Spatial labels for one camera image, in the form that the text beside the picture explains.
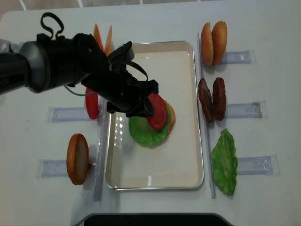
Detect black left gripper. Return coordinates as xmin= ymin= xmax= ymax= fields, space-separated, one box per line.
xmin=81 ymin=41 xmax=158 ymax=117

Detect red tomato slice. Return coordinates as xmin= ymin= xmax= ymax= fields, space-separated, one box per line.
xmin=147 ymin=94 xmax=168 ymax=130
xmin=85 ymin=88 xmax=99 ymax=120

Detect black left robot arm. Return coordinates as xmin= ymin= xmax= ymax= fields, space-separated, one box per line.
xmin=0 ymin=33 xmax=158 ymax=117

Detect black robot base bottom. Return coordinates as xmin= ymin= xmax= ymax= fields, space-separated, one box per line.
xmin=75 ymin=213 xmax=231 ymax=226

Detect bun slice under lettuce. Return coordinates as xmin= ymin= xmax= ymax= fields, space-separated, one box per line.
xmin=166 ymin=102 xmax=175 ymax=136

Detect green lettuce leaf on tray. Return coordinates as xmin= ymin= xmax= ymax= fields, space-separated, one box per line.
xmin=128 ymin=101 xmax=172 ymax=146

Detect left brown meat patty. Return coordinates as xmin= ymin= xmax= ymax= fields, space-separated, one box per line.
xmin=198 ymin=78 xmax=214 ymax=123

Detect brown meat patty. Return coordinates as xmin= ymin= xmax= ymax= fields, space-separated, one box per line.
xmin=213 ymin=77 xmax=227 ymax=121
xmin=198 ymin=78 xmax=214 ymax=123

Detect right orange cheese slice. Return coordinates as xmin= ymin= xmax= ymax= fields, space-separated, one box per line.
xmin=104 ymin=26 xmax=112 ymax=56

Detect orange cheese slice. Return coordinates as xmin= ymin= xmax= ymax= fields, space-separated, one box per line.
xmin=93 ymin=24 xmax=104 ymax=51
xmin=104 ymin=26 xmax=112 ymax=56

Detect right brown meat patty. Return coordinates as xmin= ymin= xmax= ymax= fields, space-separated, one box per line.
xmin=213 ymin=77 xmax=227 ymax=121

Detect left orange cheese slice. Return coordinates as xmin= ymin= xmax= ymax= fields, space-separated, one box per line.
xmin=93 ymin=24 xmax=104 ymax=51

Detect green lettuce leaf standing right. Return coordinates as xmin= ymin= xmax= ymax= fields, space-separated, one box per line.
xmin=211 ymin=129 xmax=238 ymax=196

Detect long clear strip right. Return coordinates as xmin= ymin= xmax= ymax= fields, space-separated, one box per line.
xmin=197 ymin=32 xmax=216 ymax=199

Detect long clear strip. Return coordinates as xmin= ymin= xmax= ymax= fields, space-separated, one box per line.
xmin=197 ymin=32 xmax=216 ymax=199
xmin=94 ymin=99 xmax=111 ymax=201

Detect white rectangular metal tray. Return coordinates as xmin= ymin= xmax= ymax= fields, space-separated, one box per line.
xmin=103 ymin=41 xmax=204 ymax=190

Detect left bun half upper right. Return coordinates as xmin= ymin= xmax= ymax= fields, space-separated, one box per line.
xmin=200 ymin=22 xmax=214 ymax=66

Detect bun half lower left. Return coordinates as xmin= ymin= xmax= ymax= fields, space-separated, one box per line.
xmin=66 ymin=134 xmax=89 ymax=185

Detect long clear strip left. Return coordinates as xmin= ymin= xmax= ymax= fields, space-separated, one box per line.
xmin=94 ymin=99 xmax=111 ymax=201

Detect right sesame bun half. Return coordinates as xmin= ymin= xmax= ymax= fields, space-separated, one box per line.
xmin=212 ymin=21 xmax=228 ymax=65

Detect clear holder rail middle right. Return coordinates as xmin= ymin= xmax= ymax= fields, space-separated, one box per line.
xmin=225 ymin=101 xmax=268 ymax=119

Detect clear holder rail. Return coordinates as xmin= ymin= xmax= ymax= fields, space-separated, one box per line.
xmin=36 ymin=159 xmax=97 ymax=178
xmin=237 ymin=154 xmax=280 ymax=175
xmin=225 ymin=101 xmax=268 ymax=119
xmin=221 ymin=49 xmax=256 ymax=65

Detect clear holder rail upper right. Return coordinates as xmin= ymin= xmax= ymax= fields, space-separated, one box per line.
xmin=221 ymin=49 xmax=256 ymax=65

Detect clear holder rail lower left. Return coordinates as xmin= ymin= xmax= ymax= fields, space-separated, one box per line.
xmin=36 ymin=159 xmax=97 ymax=178

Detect black cable loop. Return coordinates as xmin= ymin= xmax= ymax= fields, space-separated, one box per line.
xmin=40 ymin=12 xmax=65 ymax=40

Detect clear holder rail lower right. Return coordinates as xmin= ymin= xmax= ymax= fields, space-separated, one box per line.
xmin=237 ymin=154 xmax=280 ymax=175

